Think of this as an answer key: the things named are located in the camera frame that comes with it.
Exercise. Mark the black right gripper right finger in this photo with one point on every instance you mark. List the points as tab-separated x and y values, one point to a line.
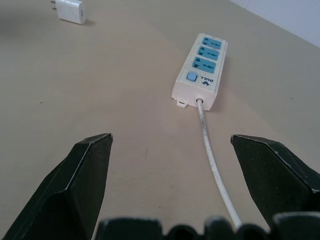
272	175

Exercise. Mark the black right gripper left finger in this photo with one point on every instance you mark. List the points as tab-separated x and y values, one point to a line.
65	190

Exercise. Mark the white power strip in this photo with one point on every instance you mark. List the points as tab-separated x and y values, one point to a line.
200	75

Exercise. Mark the white plug adapter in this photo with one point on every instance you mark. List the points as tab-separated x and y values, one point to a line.
71	11

